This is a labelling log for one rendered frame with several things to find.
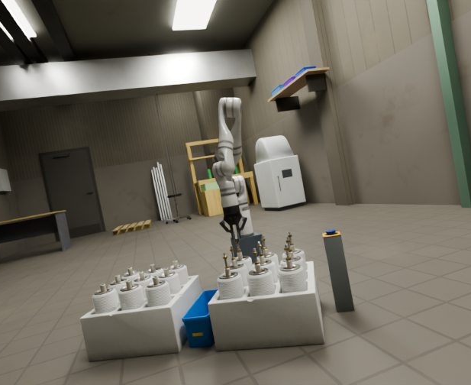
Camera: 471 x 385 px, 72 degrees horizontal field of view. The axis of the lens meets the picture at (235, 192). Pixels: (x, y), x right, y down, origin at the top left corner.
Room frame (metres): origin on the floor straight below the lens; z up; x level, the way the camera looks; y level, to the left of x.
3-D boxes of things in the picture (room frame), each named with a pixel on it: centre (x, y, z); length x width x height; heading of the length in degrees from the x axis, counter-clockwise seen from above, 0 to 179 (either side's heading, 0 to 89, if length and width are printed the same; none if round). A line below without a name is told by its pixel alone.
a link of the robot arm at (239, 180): (1.77, -0.01, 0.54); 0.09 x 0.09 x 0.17; 16
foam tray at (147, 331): (1.44, 0.48, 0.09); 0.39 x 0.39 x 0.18; 80
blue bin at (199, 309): (1.37, 0.21, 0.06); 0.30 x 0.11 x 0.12; 168
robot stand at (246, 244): (1.77, -0.01, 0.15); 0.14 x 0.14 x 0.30; 16
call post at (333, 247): (1.33, -0.36, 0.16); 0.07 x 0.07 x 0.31; 77
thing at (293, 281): (1.18, -0.15, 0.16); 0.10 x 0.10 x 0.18
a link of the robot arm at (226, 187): (1.47, 0.04, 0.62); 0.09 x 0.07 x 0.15; 53
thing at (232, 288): (1.23, 0.08, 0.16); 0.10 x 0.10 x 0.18
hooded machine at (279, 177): (5.65, -0.79, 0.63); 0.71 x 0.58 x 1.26; 16
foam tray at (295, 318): (1.32, -0.06, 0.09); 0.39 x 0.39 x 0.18; 77
